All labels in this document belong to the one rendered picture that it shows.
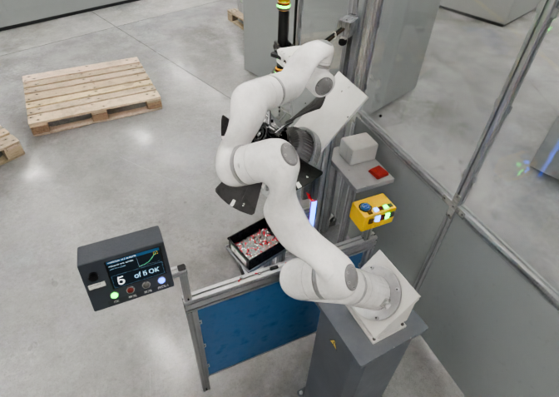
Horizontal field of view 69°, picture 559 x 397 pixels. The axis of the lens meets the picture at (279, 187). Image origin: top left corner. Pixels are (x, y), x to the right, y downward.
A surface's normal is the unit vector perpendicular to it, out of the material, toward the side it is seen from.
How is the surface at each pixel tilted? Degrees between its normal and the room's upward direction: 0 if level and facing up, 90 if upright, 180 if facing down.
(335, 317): 0
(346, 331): 0
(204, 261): 0
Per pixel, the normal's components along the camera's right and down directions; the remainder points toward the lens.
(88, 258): -0.07, -0.88
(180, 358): 0.04, -0.74
